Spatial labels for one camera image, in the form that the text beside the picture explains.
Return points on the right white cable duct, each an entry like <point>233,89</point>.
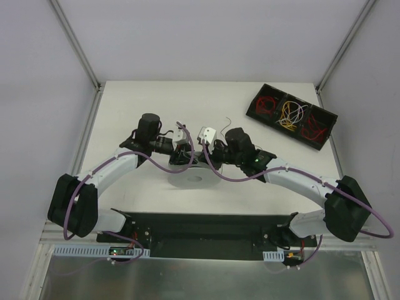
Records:
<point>273,256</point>

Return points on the aluminium frame rail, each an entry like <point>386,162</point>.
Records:
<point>53,234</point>

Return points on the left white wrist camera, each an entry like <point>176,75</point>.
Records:
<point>180,137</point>

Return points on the black three-compartment bin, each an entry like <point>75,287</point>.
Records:
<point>292,116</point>

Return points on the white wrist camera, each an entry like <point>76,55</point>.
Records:
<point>207,136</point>
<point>180,137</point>

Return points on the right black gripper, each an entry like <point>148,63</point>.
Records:
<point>207,156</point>

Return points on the white cable duct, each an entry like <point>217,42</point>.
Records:
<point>100,252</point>
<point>273,256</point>

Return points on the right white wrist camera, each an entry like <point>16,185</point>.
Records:
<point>207,136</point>

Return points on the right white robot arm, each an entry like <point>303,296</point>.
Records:
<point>344,208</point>

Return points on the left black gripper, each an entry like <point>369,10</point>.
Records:
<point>178,157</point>

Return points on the left white cable duct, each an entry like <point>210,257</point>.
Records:
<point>100,252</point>

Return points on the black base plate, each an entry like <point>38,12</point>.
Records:
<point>208,236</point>

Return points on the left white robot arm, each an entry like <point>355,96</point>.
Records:
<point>75,202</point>

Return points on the grey plastic spool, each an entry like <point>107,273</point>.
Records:
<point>198,176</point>

